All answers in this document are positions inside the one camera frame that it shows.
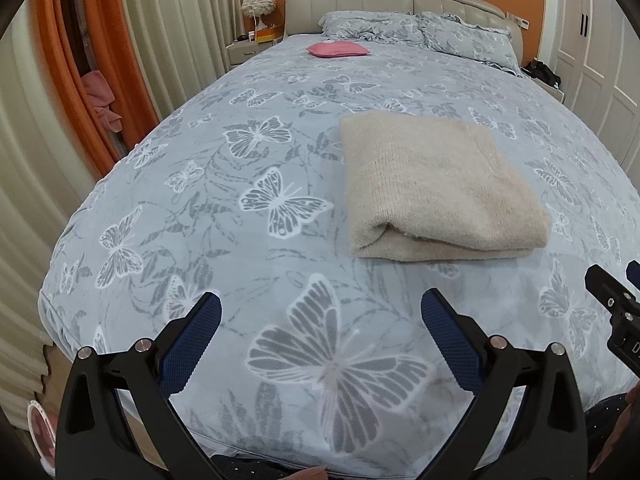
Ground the dark clothes pile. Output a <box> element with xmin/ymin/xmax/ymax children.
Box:
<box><xmin>520</xmin><ymin>60</ymin><xmax>564</xmax><ymax>92</ymax></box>

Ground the pink hanging cloth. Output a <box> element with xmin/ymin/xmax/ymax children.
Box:
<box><xmin>81</xmin><ymin>70</ymin><xmax>124</xmax><ymax>134</ymax></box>

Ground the round pink white object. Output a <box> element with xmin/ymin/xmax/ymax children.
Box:
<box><xmin>27</xmin><ymin>400</ymin><xmax>59</xmax><ymax>476</ymax></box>

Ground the pink pillow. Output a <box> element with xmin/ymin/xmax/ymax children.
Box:
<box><xmin>306</xmin><ymin>41</ymin><xmax>370</xmax><ymax>58</ymax></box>

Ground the white feather lamp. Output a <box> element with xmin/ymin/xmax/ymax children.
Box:
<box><xmin>241</xmin><ymin>0</ymin><xmax>277</xmax><ymax>32</ymax></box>

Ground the grey butterfly print pillow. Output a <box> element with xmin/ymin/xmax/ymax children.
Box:
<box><xmin>318</xmin><ymin>10</ymin><xmax>427</xmax><ymax>47</ymax></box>
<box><xmin>419</xmin><ymin>13</ymin><xmax>522</xmax><ymax>75</ymax></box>

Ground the white wardrobe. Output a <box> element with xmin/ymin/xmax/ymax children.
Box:
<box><xmin>542</xmin><ymin>0</ymin><xmax>640</xmax><ymax>171</ymax></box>

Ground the beige nightstand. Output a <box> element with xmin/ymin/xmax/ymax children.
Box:
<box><xmin>224</xmin><ymin>39</ymin><xmax>262</xmax><ymax>72</ymax></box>

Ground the orange curtain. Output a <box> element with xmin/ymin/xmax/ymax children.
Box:
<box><xmin>30</xmin><ymin>0</ymin><xmax>162</xmax><ymax>177</ymax></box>

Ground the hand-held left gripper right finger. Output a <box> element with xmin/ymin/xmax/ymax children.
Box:
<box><xmin>420</xmin><ymin>287</ymin><xmax>591</xmax><ymax>480</ymax></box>

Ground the narrow white pleated curtain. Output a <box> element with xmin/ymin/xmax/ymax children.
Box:
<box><xmin>116</xmin><ymin>0</ymin><xmax>242</xmax><ymax>128</ymax></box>

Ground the wide white pleated curtain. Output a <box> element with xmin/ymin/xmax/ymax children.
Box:
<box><xmin>0</xmin><ymin>5</ymin><xmax>103</xmax><ymax>433</ymax></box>

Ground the beige padded headboard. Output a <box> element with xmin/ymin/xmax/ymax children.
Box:
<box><xmin>284</xmin><ymin>0</ymin><xmax>524</xmax><ymax>68</ymax></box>

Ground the beige towel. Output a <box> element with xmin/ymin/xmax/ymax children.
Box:
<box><xmin>339</xmin><ymin>111</ymin><xmax>552</xmax><ymax>263</ymax></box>

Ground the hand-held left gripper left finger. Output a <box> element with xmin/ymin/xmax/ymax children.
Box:
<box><xmin>54</xmin><ymin>291</ymin><xmax>236</xmax><ymax>480</ymax></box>

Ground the bed with butterfly duvet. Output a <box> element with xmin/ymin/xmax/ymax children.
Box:
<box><xmin>37</xmin><ymin>32</ymin><xmax>640</xmax><ymax>478</ymax></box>

